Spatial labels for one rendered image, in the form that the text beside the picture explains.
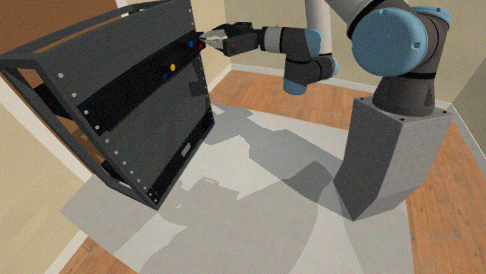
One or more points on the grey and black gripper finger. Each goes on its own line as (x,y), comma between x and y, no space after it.
(214,43)
(219,31)

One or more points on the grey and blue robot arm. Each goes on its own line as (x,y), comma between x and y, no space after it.
(386,41)

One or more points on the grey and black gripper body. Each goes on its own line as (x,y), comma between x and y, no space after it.
(244,28)

